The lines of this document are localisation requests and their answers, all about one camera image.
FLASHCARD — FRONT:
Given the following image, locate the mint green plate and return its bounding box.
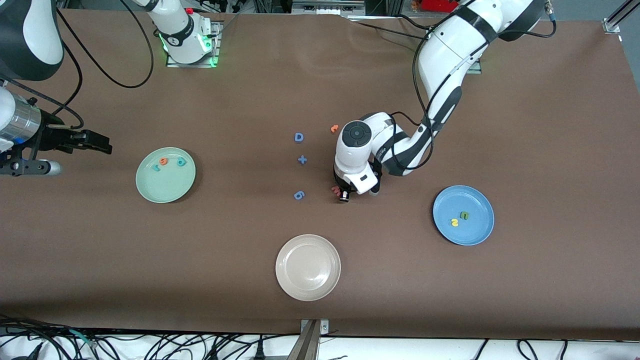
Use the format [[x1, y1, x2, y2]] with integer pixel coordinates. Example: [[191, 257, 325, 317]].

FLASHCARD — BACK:
[[135, 146, 197, 204]]

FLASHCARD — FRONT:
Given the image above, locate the beige plate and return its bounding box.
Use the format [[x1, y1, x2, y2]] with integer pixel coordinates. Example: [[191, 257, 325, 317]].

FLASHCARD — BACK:
[[275, 234, 342, 302]]

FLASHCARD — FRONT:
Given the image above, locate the brown table cover sheet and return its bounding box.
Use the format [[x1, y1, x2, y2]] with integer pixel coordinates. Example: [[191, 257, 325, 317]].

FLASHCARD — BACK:
[[0, 7, 640, 342]]

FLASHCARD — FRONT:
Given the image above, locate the blue plate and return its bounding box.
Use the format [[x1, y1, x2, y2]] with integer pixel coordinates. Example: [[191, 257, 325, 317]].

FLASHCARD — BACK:
[[432, 185, 495, 247]]

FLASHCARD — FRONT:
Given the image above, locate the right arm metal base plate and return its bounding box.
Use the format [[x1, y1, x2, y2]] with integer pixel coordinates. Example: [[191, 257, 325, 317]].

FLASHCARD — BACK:
[[166, 21, 221, 68]]

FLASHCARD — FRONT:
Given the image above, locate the metal camera pole bracket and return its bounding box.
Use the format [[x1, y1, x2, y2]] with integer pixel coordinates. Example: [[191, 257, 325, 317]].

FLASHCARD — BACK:
[[287, 319, 330, 360]]

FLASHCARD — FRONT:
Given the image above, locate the black cable on table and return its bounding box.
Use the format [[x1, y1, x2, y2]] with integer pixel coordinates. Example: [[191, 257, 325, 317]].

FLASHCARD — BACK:
[[347, 14, 431, 45]]

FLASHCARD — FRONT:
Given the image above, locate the aluminium frame beam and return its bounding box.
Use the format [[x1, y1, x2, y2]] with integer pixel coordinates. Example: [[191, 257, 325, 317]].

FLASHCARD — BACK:
[[290, 0, 367, 16]]

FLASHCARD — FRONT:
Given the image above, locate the teal floor cable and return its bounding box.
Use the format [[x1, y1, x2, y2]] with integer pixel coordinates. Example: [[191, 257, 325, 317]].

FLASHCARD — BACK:
[[65, 327, 98, 348]]

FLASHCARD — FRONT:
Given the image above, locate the aluminium frame rail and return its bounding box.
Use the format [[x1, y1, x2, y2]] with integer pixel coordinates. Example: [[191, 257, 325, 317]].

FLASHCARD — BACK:
[[602, 0, 640, 35]]

